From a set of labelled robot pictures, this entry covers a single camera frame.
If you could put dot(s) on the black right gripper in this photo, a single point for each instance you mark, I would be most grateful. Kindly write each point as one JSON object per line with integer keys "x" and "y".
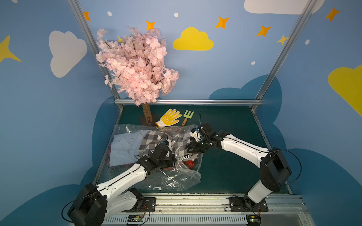
{"x": 193, "y": 147}

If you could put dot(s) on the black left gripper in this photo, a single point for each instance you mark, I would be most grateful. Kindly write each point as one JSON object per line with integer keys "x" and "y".
{"x": 169, "y": 159}

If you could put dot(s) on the black white checkered shirt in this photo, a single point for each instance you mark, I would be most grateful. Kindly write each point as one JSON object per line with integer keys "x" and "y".
{"x": 178, "y": 139}

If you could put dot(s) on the clear plastic vacuum bag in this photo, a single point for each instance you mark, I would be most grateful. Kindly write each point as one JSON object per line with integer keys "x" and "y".
{"x": 174, "y": 179}

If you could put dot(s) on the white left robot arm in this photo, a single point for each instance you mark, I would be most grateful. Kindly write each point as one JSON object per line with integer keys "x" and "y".
{"x": 95, "y": 203}

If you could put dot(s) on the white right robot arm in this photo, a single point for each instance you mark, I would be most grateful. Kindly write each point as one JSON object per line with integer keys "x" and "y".
{"x": 274, "y": 168}

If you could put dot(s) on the light blue shirt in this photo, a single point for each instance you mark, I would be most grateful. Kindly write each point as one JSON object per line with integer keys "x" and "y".
{"x": 124, "y": 148}

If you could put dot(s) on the red black checkered cloth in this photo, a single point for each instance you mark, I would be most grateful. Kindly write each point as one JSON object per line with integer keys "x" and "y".
{"x": 190, "y": 164}

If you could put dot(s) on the green garden hand fork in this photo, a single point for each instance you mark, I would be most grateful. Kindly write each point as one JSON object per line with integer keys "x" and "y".
{"x": 187, "y": 115}

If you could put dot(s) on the yellow work glove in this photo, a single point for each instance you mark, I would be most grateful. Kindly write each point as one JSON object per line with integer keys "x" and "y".
{"x": 170, "y": 118}

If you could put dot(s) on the left green circuit board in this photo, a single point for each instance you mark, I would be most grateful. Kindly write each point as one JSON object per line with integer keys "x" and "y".
{"x": 135, "y": 219}

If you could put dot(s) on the green circuit board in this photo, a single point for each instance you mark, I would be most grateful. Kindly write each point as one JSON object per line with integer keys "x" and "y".
{"x": 253, "y": 220}
{"x": 135, "y": 219}

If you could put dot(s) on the right green circuit board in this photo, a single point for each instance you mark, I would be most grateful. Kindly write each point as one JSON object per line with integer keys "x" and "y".
{"x": 253, "y": 220}

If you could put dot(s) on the pink artificial blossom tree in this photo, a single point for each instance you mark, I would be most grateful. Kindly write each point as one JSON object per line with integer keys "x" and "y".
{"x": 138, "y": 66}

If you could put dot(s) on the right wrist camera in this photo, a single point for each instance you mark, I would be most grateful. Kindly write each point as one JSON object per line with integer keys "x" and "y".
{"x": 195, "y": 133}

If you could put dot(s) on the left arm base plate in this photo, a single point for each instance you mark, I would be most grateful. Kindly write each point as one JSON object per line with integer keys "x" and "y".
{"x": 148, "y": 203}

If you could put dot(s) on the right aluminium frame post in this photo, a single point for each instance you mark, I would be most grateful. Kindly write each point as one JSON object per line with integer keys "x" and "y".
{"x": 296, "y": 31}

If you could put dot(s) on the aluminium frame post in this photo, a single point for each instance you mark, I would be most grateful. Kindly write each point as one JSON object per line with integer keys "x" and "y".
{"x": 79, "y": 15}
{"x": 296, "y": 31}

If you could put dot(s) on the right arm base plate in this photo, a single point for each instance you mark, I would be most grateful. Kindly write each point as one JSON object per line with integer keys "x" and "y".
{"x": 240, "y": 204}

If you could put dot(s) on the aluminium mounting rail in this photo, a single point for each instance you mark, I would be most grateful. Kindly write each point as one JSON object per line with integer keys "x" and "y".
{"x": 191, "y": 209}

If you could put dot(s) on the aluminium frame back bar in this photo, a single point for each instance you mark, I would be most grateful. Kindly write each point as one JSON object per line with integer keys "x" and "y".
{"x": 206, "y": 102}

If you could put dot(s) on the left aluminium frame post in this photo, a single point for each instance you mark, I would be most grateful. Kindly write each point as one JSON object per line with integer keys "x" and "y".
{"x": 79, "y": 15}

